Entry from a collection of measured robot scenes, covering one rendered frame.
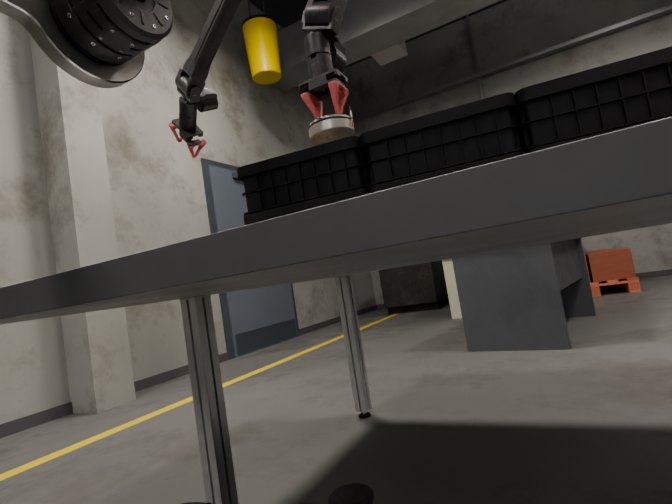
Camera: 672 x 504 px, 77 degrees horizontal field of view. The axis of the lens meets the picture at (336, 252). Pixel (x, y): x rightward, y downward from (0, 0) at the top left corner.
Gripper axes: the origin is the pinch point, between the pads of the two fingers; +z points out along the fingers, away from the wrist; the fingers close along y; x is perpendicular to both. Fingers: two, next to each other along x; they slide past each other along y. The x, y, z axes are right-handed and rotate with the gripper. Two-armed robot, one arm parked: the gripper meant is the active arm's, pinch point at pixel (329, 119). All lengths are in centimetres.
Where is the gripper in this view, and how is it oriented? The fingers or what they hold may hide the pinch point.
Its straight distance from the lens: 102.3
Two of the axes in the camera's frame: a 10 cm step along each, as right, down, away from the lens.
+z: 1.6, 9.8, -0.8
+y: -8.8, 1.8, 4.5
